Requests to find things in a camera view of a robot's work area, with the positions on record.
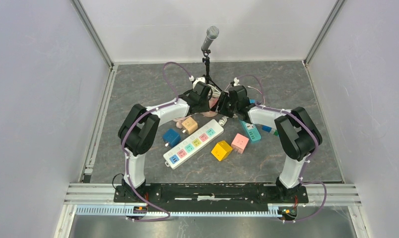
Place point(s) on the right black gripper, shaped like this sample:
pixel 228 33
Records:
pixel 225 97

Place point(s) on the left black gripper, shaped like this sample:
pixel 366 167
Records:
pixel 206 107

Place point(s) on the beige cube plug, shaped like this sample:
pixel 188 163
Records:
pixel 189 125

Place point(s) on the pink cube plug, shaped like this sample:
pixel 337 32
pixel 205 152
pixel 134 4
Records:
pixel 239 143

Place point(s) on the blue cube plug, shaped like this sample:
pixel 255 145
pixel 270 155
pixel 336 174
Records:
pixel 171 138

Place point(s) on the yellow cube plug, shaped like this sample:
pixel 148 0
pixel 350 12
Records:
pixel 221 150

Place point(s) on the pink adapter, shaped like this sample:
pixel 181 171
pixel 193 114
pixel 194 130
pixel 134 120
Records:
pixel 213 101

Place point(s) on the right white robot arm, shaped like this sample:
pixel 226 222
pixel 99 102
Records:
pixel 298 134

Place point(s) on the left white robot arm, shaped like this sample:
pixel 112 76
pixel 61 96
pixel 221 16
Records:
pixel 138 131

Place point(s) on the round pink socket base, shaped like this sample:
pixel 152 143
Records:
pixel 209 114

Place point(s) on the teal power strip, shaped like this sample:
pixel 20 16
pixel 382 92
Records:
pixel 251 131

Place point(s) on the white power strip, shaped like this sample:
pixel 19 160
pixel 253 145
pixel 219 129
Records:
pixel 192 144

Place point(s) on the blue green toy block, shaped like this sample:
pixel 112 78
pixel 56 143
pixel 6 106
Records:
pixel 270 130

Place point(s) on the black tripod stand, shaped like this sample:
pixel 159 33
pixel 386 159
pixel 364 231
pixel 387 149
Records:
pixel 206 61

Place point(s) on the silver microphone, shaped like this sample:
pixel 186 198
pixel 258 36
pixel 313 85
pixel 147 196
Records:
pixel 212 33

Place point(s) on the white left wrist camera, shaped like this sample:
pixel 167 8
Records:
pixel 195 81

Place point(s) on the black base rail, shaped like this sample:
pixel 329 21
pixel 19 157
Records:
pixel 219 197

